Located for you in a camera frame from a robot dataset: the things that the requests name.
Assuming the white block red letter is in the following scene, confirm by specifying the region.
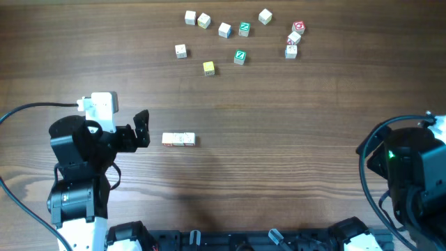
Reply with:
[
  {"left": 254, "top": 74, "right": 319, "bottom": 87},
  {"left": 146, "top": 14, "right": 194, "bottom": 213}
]
[{"left": 162, "top": 132, "right": 174, "bottom": 146}]

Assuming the white block faint drawing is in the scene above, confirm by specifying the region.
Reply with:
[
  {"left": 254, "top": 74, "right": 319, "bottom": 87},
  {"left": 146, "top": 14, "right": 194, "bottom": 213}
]
[{"left": 172, "top": 132, "right": 184, "bottom": 146}]

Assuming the white block red drawing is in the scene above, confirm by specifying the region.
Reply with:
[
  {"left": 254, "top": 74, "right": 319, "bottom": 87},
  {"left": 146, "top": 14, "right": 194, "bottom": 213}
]
[{"left": 183, "top": 132, "right": 196, "bottom": 146}]

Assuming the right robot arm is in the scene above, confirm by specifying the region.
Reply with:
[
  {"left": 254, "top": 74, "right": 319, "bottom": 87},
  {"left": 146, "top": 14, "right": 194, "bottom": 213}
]
[{"left": 356, "top": 119, "right": 445, "bottom": 250}]

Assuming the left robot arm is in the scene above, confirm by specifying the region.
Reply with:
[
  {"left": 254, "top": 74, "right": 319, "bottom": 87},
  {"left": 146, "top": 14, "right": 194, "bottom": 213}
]
[{"left": 47, "top": 109, "right": 150, "bottom": 250}]

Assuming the white block dotted left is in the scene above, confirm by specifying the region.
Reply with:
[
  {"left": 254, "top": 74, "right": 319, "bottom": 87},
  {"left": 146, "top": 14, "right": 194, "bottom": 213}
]
[{"left": 175, "top": 44, "right": 187, "bottom": 59}]

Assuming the yellow top block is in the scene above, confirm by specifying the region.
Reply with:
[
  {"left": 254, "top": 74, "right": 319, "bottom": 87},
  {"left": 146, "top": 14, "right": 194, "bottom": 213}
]
[{"left": 203, "top": 61, "right": 215, "bottom": 76}]

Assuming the plain white block top-left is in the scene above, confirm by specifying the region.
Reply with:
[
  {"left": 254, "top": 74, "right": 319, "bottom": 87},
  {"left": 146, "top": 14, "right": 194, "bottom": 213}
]
[{"left": 185, "top": 10, "right": 197, "bottom": 26}]

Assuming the white block yellow side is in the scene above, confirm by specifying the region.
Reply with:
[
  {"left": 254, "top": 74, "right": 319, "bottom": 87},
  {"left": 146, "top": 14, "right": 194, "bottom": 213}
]
[{"left": 197, "top": 13, "right": 211, "bottom": 29}]

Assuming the green Z block lower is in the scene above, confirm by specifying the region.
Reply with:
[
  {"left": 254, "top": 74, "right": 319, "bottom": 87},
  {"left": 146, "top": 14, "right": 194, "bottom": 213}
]
[{"left": 234, "top": 50, "right": 247, "bottom": 65}]

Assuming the green z block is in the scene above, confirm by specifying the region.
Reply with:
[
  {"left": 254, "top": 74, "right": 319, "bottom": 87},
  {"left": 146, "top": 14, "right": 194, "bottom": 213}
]
[
  {"left": 234, "top": 50, "right": 247, "bottom": 65},
  {"left": 238, "top": 22, "right": 250, "bottom": 37}
]

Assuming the white block blue side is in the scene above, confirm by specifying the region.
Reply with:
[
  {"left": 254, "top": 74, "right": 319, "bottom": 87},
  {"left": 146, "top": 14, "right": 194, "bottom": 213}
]
[{"left": 218, "top": 22, "right": 231, "bottom": 38}]

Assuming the white block blue edge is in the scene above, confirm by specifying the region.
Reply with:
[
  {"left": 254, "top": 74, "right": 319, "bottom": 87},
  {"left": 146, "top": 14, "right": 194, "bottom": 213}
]
[{"left": 284, "top": 45, "right": 298, "bottom": 59}]

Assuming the green Z block upper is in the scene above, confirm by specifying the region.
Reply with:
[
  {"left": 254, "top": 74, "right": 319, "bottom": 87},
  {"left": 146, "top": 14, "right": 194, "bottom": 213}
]
[{"left": 238, "top": 22, "right": 250, "bottom": 37}]

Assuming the white block red edge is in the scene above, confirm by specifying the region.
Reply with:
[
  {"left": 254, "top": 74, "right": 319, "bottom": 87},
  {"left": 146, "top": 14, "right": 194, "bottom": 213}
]
[{"left": 286, "top": 31, "right": 301, "bottom": 45}]

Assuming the red O block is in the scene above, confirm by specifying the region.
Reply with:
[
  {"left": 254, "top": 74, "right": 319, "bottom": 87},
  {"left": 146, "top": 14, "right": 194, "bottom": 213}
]
[{"left": 292, "top": 21, "right": 306, "bottom": 35}]

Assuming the plain white block top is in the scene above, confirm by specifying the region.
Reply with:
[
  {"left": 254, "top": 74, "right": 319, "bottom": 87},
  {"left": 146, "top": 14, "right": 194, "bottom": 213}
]
[{"left": 259, "top": 8, "right": 272, "bottom": 25}]

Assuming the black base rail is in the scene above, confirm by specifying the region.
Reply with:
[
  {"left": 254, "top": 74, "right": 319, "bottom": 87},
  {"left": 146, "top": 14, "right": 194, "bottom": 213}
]
[{"left": 104, "top": 221, "right": 394, "bottom": 251}]

